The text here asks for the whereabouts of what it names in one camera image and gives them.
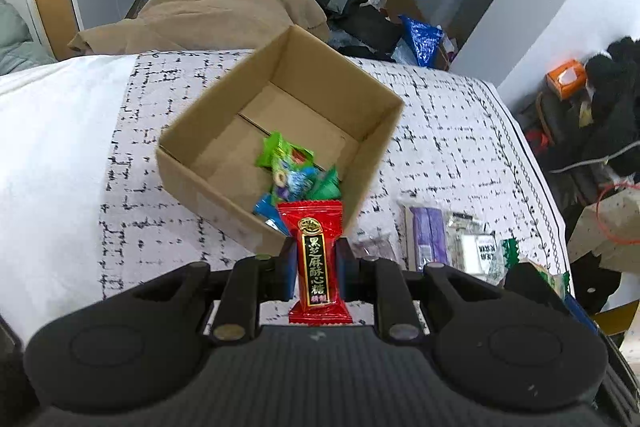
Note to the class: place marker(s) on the green cookie packet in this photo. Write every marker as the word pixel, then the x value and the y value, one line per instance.
pixel 511 254

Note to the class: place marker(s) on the blue candy packet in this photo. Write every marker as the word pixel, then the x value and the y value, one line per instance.
pixel 295 182
pixel 267 212

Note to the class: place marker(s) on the red bag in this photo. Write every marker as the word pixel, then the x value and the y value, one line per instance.
pixel 537 141

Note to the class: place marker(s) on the black and white printed bedsheet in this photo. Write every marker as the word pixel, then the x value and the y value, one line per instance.
pixel 450 132

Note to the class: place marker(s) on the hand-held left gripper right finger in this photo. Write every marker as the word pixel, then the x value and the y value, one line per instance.
pixel 341 267

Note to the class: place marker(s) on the white label clear packet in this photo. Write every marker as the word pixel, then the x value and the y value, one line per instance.
pixel 472 247

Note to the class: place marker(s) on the small cardboard box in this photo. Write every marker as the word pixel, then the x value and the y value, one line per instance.
pixel 220 207

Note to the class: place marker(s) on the blue foil bag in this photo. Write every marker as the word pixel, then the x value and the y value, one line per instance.
pixel 422 39

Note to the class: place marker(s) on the dotted cream tablecloth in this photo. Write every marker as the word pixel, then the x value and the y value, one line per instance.
pixel 625 213

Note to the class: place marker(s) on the red candy packet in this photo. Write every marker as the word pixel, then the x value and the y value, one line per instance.
pixel 315 257

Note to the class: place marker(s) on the brown wooden chair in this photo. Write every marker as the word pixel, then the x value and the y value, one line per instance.
pixel 550 112

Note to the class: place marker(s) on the beige blanket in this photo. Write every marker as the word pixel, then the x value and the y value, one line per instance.
pixel 215 2

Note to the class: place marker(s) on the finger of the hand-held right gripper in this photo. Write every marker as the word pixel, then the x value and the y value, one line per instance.
pixel 530 279

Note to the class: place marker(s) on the purple snack packet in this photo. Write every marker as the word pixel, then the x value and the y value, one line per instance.
pixel 425 232

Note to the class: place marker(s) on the black fluffy clothes heap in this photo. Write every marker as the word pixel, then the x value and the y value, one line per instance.
pixel 615 72

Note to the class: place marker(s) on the orange tissue box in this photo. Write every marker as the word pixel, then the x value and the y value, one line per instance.
pixel 565 82

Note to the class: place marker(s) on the white duvet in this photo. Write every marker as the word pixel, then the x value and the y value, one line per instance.
pixel 50 157

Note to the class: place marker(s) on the teal pillow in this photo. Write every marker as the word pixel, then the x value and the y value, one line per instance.
pixel 20 42

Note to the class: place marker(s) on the clear snack packet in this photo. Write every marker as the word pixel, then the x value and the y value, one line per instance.
pixel 375 247

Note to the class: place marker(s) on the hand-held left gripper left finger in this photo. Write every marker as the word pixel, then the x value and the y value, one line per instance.
pixel 289 267

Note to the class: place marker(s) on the light green candy packet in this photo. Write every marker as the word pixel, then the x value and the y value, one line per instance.
pixel 275 149

